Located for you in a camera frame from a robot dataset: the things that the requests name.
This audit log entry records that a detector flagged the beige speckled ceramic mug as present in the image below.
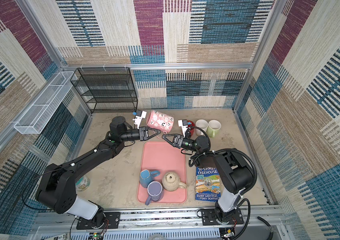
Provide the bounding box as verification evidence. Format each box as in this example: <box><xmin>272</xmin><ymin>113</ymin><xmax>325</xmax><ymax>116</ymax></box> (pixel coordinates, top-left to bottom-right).
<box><xmin>162</xmin><ymin>171</ymin><xmax>187</xmax><ymax>192</ymax></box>

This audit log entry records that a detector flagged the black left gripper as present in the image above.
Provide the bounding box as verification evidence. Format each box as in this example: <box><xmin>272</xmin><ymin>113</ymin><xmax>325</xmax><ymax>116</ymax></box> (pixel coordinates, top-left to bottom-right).
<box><xmin>119</xmin><ymin>127</ymin><xmax>160</xmax><ymax>144</ymax></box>

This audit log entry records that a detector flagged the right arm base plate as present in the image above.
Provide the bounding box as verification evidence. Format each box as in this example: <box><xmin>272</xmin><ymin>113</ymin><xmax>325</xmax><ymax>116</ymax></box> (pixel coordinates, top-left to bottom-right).
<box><xmin>197</xmin><ymin>209</ymin><xmax>245</xmax><ymax>226</ymax></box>

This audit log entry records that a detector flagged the aluminium front rail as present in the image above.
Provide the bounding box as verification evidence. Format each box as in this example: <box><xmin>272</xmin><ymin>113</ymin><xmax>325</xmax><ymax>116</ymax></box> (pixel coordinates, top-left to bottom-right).
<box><xmin>27</xmin><ymin>205</ymin><xmax>294</xmax><ymax>240</ymax></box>

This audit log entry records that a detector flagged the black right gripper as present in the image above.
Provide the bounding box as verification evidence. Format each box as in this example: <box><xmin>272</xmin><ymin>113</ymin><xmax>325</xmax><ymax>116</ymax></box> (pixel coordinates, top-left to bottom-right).
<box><xmin>162</xmin><ymin>133</ymin><xmax>200</xmax><ymax>153</ymax></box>

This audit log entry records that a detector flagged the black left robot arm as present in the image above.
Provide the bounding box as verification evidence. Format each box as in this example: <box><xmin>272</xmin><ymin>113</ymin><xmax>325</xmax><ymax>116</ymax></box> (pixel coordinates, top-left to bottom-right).
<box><xmin>35</xmin><ymin>116</ymin><xmax>161</xmax><ymax>230</ymax></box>

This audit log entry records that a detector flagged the blue treehouse paperback book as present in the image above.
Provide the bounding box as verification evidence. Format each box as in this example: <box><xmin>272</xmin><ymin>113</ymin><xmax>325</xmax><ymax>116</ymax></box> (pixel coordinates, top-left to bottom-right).
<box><xmin>195</xmin><ymin>167</ymin><xmax>221</xmax><ymax>202</ymax></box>

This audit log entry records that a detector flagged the white wire mesh basket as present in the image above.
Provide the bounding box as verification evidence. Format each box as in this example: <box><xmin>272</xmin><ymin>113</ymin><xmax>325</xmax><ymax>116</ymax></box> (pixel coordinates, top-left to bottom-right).
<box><xmin>14</xmin><ymin>72</ymin><xmax>74</xmax><ymax>135</ymax></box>

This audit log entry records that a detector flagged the purple ceramic mug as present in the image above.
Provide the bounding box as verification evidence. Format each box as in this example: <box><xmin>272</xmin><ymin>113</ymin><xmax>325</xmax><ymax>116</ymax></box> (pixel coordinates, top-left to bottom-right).
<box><xmin>145</xmin><ymin>181</ymin><xmax>164</xmax><ymax>206</ymax></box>

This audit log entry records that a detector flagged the white ceramic mug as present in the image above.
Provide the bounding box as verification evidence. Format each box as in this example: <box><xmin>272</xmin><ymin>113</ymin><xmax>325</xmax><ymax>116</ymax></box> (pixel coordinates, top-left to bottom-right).
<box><xmin>196</xmin><ymin>120</ymin><xmax>209</xmax><ymax>136</ymax></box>

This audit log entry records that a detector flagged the pink patterned glass mug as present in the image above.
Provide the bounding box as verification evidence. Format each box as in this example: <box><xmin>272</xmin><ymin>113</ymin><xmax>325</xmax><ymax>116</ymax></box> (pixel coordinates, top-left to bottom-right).
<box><xmin>146</xmin><ymin>110</ymin><xmax>175</xmax><ymax>133</ymax></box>

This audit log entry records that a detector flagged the round tape roll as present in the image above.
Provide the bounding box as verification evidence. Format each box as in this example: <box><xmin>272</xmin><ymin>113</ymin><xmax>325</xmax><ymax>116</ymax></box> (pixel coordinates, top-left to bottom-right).
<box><xmin>75</xmin><ymin>176</ymin><xmax>90</xmax><ymax>192</ymax></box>

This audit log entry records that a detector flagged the light green ceramic mug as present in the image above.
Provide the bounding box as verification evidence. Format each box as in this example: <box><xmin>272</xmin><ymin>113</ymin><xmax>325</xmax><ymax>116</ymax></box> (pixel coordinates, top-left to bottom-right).
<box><xmin>207</xmin><ymin>120</ymin><xmax>222</xmax><ymax>138</ymax></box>

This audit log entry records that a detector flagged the pink plastic tray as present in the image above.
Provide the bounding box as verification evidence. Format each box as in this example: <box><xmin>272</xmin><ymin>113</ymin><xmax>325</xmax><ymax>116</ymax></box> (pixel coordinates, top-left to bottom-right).
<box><xmin>137</xmin><ymin>142</ymin><xmax>188</xmax><ymax>204</ymax></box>

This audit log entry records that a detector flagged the black wire shelf rack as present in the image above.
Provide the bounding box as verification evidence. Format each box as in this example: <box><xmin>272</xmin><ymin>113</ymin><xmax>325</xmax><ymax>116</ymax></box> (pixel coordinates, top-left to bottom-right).
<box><xmin>70</xmin><ymin>67</ymin><xmax>138</xmax><ymax>114</ymax></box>

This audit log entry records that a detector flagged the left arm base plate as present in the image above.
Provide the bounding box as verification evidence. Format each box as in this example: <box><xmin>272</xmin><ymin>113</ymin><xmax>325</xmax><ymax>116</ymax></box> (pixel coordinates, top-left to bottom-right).
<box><xmin>76</xmin><ymin>212</ymin><xmax>120</xmax><ymax>230</ymax></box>

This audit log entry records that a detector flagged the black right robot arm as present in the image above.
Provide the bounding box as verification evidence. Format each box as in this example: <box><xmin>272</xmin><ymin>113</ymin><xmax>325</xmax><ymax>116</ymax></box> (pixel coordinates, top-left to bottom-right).
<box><xmin>162</xmin><ymin>134</ymin><xmax>257</xmax><ymax>225</ymax></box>

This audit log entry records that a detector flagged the red ceramic mug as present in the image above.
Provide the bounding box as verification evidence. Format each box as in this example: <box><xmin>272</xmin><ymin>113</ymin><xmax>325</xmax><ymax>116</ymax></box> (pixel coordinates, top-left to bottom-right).
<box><xmin>187</xmin><ymin>120</ymin><xmax>195</xmax><ymax>132</ymax></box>

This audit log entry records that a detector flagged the blue ceramic mug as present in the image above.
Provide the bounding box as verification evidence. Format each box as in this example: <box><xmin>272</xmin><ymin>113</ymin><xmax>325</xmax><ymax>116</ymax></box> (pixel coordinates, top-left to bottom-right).
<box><xmin>139</xmin><ymin>169</ymin><xmax>160</xmax><ymax>188</ymax></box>

